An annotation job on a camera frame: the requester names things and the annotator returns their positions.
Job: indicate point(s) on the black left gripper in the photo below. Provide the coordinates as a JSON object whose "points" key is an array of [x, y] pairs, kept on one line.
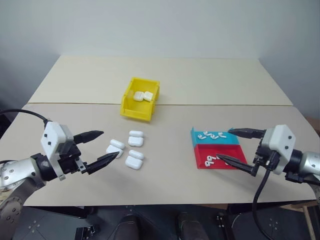
{"points": [[71, 160]]}

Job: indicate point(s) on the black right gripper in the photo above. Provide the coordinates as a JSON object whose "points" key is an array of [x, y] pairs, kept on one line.
{"points": [[260, 152]]}

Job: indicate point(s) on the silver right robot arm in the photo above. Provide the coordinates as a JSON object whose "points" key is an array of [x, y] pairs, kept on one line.
{"points": [[310, 162]]}

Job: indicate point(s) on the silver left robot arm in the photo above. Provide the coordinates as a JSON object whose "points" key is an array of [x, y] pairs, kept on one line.
{"points": [[17, 170]]}

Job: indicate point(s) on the yellow plastic bin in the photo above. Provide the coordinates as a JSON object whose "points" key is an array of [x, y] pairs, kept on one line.
{"points": [[136, 113]]}

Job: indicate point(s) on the blue and red plastic tray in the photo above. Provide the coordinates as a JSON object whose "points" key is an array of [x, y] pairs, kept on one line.
{"points": [[217, 150]]}

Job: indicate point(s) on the black round floor platform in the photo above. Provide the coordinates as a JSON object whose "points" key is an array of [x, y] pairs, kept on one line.
{"points": [[272, 222]]}

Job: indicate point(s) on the dark rounded shoe shape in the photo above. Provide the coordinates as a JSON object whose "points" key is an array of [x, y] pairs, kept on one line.
{"points": [[127, 227], [191, 225]]}

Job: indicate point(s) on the dark grey floor panel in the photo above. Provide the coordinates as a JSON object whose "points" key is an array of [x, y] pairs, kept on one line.
{"points": [[37, 225]]}

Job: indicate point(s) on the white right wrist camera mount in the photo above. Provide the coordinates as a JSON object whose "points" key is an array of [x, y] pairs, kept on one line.
{"points": [[282, 140]]}

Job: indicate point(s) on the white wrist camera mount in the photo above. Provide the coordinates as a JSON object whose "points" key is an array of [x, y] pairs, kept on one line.
{"points": [[282, 140], [52, 137]]}

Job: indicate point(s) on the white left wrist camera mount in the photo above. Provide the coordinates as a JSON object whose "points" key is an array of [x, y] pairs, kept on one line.
{"points": [[52, 137]]}

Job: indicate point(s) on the black metal bracket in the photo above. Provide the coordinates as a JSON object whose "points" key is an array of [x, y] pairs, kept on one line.
{"points": [[221, 220]]}

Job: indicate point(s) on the wooden frame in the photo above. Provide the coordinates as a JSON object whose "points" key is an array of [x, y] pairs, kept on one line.
{"points": [[308, 220]]}

